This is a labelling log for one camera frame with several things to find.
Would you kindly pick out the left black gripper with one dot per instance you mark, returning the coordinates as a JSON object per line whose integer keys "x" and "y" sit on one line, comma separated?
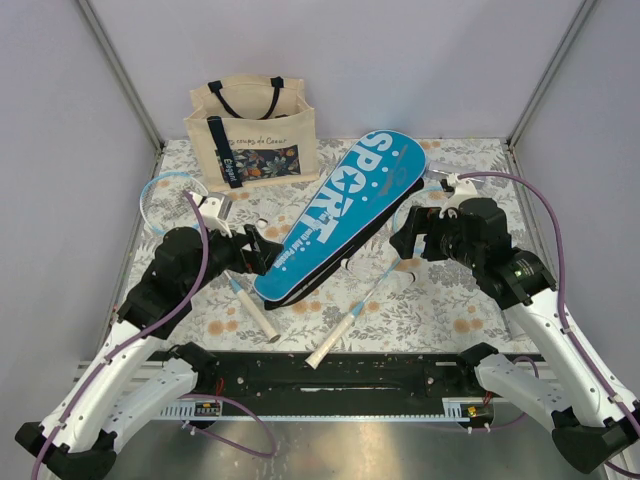
{"x": 266, "y": 250}

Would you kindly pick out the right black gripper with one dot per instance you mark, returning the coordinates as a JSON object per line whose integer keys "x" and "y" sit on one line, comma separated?
{"x": 423, "y": 220}

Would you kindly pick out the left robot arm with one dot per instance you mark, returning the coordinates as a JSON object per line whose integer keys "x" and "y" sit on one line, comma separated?
{"x": 82, "y": 437}

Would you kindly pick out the left blue badminton racket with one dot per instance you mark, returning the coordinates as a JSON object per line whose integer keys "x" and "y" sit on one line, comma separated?
{"x": 163, "y": 205}

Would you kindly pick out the blue badminton racket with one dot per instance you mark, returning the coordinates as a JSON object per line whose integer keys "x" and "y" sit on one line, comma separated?
{"x": 315, "y": 358}
{"x": 163, "y": 205}

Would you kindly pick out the right blue badminton racket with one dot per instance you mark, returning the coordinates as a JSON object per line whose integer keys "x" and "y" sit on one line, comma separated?
{"x": 315, "y": 358}

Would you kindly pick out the blue sport racket cover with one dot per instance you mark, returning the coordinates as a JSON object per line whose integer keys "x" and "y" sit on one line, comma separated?
{"x": 357, "y": 198}

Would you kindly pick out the beige canvas tote bag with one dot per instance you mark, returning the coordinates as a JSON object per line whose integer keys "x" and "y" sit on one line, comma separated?
{"x": 251, "y": 131}

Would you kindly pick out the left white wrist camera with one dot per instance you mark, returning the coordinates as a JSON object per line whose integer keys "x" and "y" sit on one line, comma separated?
{"x": 214, "y": 210}

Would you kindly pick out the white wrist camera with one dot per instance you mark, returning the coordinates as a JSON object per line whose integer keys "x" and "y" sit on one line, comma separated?
{"x": 460, "y": 191}
{"x": 214, "y": 210}

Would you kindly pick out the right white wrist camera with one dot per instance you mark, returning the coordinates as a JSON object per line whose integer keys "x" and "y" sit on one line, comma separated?
{"x": 460, "y": 191}

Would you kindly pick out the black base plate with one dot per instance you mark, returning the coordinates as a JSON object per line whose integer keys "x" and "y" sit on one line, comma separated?
{"x": 280, "y": 386}

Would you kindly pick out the white slotted cable duct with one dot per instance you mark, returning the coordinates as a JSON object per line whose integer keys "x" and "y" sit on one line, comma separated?
{"x": 191, "y": 411}

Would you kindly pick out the left aluminium frame post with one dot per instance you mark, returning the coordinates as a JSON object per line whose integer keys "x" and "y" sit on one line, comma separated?
{"x": 116, "y": 66}

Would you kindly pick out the aluminium frame post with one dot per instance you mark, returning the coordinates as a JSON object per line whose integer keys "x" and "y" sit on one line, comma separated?
{"x": 116, "y": 66}
{"x": 584, "y": 12}

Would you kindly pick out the right aluminium frame post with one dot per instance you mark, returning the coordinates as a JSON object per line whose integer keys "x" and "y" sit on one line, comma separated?
{"x": 584, "y": 12}

